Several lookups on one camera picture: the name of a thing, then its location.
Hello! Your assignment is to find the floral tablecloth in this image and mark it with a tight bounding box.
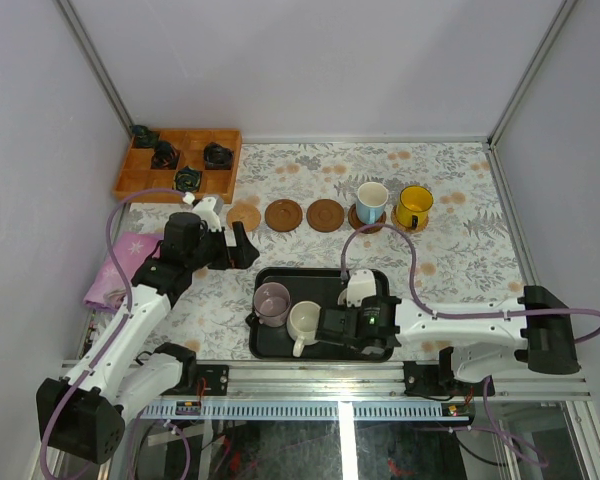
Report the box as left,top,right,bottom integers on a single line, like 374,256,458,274
143,143,525,360

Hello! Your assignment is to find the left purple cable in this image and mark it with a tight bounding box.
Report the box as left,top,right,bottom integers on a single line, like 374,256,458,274
39,188,194,480

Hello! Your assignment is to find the blue mug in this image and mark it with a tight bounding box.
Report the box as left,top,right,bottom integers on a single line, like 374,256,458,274
356,182,389,224

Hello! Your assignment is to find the yellow mug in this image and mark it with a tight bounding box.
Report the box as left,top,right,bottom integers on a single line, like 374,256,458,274
396,185,434,229

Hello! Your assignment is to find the blue slotted cable duct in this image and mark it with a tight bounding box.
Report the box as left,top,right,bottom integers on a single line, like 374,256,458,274
140,399,471,422

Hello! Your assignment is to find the pink mug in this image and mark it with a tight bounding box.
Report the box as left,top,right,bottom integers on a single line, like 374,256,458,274
337,288,347,306

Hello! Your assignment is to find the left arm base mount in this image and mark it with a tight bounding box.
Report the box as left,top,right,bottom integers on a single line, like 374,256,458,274
135,343,229,398

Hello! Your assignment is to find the purple mug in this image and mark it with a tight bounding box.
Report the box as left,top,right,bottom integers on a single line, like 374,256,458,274
246,282,291,328

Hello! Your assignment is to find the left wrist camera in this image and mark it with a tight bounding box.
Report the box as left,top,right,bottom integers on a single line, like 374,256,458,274
192,195,224,232

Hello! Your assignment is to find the black cable roll right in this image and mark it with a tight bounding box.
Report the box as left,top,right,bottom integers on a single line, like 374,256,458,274
202,141,235,170

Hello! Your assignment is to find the black serving tray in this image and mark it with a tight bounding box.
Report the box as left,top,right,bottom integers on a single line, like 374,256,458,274
245,267,393,363

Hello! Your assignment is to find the aluminium front rail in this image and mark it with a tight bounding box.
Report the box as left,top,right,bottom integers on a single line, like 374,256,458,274
54,359,594,401

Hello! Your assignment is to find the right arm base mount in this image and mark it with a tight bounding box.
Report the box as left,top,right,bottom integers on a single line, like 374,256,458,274
403,346,497,401

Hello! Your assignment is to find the black orange cable roll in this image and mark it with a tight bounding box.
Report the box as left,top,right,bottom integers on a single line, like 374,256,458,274
150,140,180,170

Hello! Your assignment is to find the woven rattan coaster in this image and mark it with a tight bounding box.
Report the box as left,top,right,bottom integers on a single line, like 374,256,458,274
226,203,261,232
391,205,429,233

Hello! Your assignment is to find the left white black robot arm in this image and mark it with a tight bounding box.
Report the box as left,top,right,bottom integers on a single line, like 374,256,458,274
36,212,259,464

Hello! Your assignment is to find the dark wooden coaster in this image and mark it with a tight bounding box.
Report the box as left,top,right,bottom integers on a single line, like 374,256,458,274
348,204,386,234
265,199,303,232
307,199,344,233

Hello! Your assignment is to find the orange wooden compartment tray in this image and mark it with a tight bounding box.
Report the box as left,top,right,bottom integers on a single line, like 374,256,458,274
113,127,242,205

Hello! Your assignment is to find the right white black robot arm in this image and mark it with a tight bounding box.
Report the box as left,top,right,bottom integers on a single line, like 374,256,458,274
316,295,580,395

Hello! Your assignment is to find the black roll far corner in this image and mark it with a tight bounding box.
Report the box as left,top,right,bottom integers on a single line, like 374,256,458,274
131,124,153,138

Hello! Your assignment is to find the dark green yellow roll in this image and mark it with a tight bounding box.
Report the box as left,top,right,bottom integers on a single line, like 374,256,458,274
173,166,202,193

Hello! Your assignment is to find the cream white mug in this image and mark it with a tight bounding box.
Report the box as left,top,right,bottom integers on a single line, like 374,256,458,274
286,301,321,358

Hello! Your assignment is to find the pink princess cloth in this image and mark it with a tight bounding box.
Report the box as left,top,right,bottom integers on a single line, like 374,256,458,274
83,232,163,312

